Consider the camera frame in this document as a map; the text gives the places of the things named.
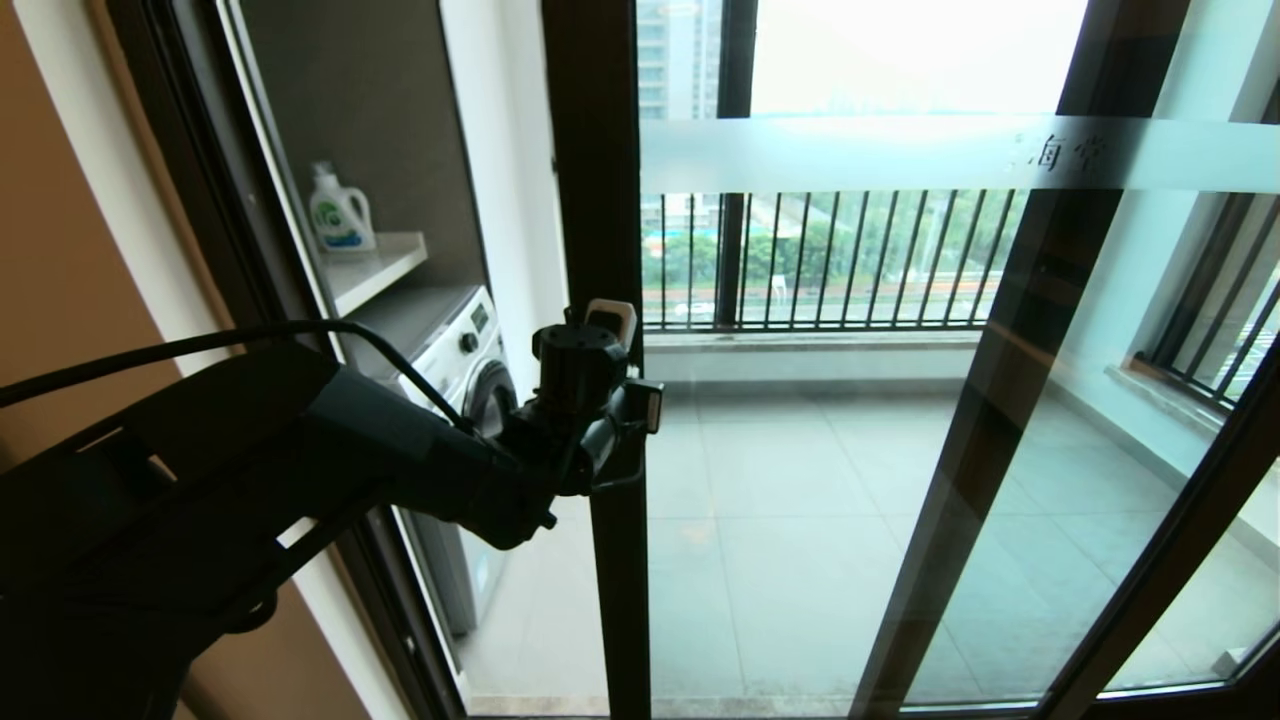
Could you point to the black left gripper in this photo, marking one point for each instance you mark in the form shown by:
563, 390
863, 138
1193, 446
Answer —
600, 440

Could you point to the glass door with printed characters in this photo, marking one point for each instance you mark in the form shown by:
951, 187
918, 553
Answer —
595, 150

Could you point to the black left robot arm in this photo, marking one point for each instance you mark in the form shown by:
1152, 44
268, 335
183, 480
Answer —
250, 480

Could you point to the long grey stone window sill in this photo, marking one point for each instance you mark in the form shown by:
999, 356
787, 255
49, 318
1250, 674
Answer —
800, 340

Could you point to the silver front-load washing machine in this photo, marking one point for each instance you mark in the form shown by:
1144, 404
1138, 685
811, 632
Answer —
470, 350

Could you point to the black long window railing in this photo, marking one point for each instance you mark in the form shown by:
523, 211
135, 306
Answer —
850, 324

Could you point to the white stone shelf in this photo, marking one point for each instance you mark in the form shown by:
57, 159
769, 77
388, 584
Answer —
375, 268

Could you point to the white detergent bottle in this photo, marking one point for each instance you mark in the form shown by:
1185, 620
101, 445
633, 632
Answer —
340, 218

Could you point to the short grey stone window sill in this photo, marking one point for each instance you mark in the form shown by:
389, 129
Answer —
1170, 400

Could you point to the black short window railing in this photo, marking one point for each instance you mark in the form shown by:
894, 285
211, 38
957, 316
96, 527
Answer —
1200, 380

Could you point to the black sliding door frame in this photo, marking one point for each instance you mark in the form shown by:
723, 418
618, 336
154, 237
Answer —
1005, 400

